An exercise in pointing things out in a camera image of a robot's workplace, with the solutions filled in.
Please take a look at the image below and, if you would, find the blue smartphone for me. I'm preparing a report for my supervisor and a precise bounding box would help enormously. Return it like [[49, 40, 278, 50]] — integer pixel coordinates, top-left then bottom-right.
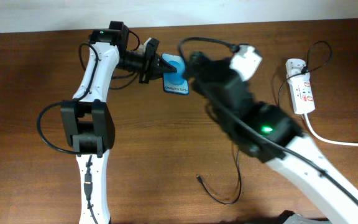
[[162, 54, 189, 95]]

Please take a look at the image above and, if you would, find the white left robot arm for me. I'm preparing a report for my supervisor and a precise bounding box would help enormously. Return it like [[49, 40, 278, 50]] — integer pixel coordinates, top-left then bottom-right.
[[60, 21, 176, 223]]

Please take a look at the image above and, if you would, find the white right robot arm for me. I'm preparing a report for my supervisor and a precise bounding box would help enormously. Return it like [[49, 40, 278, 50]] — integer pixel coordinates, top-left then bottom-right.
[[185, 52, 358, 223]]

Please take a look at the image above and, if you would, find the white power strip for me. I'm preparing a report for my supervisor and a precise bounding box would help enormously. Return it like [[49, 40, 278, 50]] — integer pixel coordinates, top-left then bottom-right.
[[285, 58, 315, 114]]

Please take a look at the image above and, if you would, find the white power strip cord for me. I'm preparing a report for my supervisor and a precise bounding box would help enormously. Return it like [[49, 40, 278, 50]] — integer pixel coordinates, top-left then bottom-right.
[[302, 113, 358, 149]]

